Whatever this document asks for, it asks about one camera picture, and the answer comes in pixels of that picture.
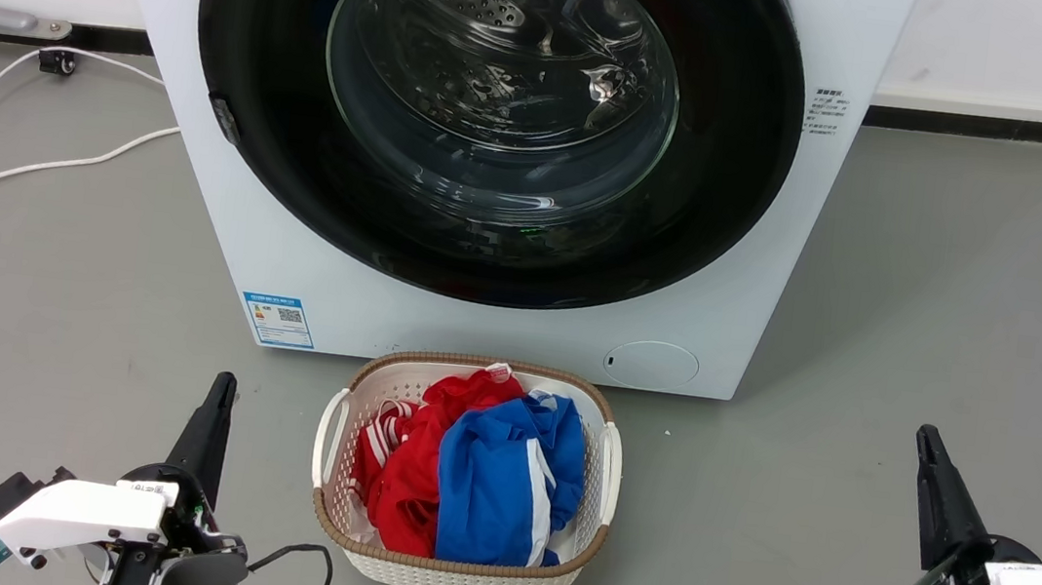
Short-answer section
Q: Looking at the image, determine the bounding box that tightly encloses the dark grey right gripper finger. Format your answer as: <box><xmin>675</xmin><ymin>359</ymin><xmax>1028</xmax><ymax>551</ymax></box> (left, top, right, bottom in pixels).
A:
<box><xmin>904</xmin><ymin>424</ymin><xmax>965</xmax><ymax>574</ymax></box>
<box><xmin>912</xmin><ymin>424</ymin><xmax>1006</xmax><ymax>574</ymax></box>

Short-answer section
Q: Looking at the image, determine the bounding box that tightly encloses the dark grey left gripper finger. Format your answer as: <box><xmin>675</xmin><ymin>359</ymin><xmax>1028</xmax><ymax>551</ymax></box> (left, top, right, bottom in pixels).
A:
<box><xmin>163</xmin><ymin>369</ymin><xmax>227</xmax><ymax>495</ymax></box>
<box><xmin>193</xmin><ymin>370</ymin><xmax>240</xmax><ymax>507</ymax></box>

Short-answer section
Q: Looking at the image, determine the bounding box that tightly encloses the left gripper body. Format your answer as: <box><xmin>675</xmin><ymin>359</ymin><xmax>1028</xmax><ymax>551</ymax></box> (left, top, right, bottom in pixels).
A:
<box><xmin>103</xmin><ymin>457</ymin><xmax>262</xmax><ymax>585</ymax></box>

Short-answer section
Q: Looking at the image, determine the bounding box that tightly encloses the grey round washer door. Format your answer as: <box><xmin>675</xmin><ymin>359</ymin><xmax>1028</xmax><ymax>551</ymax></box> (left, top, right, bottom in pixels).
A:
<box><xmin>169</xmin><ymin>0</ymin><xmax>818</xmax><ymax>339</ymax></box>

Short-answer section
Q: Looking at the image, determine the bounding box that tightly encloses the white front-load washing machine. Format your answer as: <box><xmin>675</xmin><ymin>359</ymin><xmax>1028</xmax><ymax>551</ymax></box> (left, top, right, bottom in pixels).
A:
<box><xmin>52</xmin><ymin>0</ymin><xmax>920</xmax><ymax>418</ymax></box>

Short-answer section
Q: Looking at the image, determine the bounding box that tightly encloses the stainless steel washer drum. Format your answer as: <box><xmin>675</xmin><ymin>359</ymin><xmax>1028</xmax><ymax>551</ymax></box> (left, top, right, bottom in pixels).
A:
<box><xmin>311</xmin><ymin>0</ymin><xmax>693</xmax><ymax>221</ymax></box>

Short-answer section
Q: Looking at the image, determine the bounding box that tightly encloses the blue energy label sticker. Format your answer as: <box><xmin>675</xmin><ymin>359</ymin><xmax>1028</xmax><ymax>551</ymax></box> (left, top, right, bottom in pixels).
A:
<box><xmin>237</xmin><ymin>291</ymin><xmax>321</xmax><ymax>351</ymax></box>

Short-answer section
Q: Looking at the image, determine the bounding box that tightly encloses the red garment with white stripes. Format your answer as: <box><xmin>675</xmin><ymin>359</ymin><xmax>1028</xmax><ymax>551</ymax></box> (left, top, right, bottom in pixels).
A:
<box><xmin>342</xmin><ymin>350</ymin><xmax>528</xmax><ymax>566</ymax></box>

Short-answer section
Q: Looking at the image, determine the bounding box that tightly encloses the white woven laundry basket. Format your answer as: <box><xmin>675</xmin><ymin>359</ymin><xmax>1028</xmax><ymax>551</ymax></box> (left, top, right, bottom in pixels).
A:
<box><xmin>299</xmin><ymin>339</ymin><xmax>634</xmax><ymax>585</ymax></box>

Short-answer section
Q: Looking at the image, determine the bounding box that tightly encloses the blue garment with white stripe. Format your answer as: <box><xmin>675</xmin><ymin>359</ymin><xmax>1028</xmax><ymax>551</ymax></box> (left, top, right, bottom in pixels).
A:
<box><xmin>427</xmin><ymin>380</ymin><xmax>596</xmax><ymax>576</ymax></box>

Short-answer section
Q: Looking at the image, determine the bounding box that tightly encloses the round white filter cover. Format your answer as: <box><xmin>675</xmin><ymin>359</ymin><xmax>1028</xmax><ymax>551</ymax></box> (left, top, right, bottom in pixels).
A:
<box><xmin>600</xmin><ymin>335</ymin><xmax>702</xmax><ymax>396</ymax></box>

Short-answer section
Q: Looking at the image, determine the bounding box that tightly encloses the black text instruction sticker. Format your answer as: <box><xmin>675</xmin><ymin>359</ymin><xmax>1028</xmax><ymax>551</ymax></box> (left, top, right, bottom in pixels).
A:
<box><xmin>801</xmin><ymin>85</ymin><xmax>856</xmax><ymax>144</ymax></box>

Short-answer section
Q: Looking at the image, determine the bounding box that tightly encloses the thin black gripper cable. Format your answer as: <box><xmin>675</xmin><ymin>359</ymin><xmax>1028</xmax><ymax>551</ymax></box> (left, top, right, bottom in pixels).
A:
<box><xmin>246</xmin><ymin>536</ymin><xmax>338</xmax><ymax>585</ymax></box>

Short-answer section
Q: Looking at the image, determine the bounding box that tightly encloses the white power cable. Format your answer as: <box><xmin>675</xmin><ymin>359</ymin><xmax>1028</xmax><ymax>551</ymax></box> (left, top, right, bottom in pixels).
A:
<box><xmin>0</xmin><ymin>39</ymin><xmax>168</xmax><ymax>243</ymax></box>
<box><xmin>0</xmin><ymin>106</ymin><xmax>181</xmax><ymax>228</ymax></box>

